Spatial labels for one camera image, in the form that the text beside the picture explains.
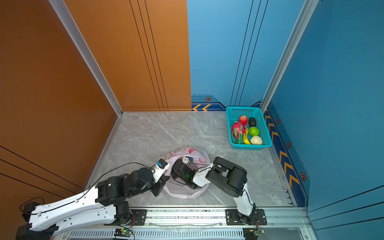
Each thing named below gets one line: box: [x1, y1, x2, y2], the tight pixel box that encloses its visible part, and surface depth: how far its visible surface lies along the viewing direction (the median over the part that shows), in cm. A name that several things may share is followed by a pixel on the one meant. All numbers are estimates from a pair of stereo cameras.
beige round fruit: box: [250, 135, 263, 145], surface depth 98 cm
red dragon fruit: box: [231, 121, 248, 144], surface depth 101 cm
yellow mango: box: [243, 130, 252, 145], surface depth 102 cm
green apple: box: [248, 126, 260, 136], surface depth 103 cm
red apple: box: [239, 115, 248, 126], surface depth 111 cm
